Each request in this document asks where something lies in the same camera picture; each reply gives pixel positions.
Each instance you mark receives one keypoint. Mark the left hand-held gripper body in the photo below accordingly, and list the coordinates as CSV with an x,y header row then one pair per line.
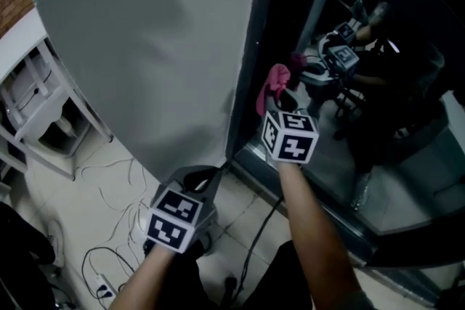
x,y
167,228

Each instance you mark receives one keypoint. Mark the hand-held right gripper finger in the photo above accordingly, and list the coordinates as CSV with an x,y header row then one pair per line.
x,y
270,103
303,107

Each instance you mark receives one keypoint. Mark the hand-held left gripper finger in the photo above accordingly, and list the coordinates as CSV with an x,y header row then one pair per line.
x,y
177,180
212,192

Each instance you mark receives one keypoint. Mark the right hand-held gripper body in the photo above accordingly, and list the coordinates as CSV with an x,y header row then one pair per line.
x,y
290,149

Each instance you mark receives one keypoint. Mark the pink cloth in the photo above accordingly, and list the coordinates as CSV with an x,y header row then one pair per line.
x,y
278,78

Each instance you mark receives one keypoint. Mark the clear glass window pane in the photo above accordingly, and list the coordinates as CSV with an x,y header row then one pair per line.
x,y
417,174

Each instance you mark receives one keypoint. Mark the person's left forearm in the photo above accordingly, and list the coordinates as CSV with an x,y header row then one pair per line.
x,y
149,279

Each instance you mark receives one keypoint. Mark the person's right forearm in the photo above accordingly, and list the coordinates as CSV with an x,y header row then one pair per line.
x,y
319,236

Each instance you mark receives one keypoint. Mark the black framed glass door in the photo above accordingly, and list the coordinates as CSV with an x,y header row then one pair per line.
x,y
254,65

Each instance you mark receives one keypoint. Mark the person's black shorts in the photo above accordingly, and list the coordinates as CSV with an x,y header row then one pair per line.
x,y
181,283

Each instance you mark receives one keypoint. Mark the black office chair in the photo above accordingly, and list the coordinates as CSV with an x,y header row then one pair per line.
x,y
230,285

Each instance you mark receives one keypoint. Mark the white power strip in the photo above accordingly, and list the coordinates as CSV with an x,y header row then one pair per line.
x,y
103,286

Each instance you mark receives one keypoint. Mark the grey plastic bin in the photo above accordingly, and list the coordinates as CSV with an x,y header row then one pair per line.
x,y
65,134

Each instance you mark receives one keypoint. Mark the white round appliance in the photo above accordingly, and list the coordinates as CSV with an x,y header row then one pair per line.
x,y
25,98

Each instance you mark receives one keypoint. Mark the white shelf unit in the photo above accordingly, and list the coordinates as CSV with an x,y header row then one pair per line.
x,y
22,32

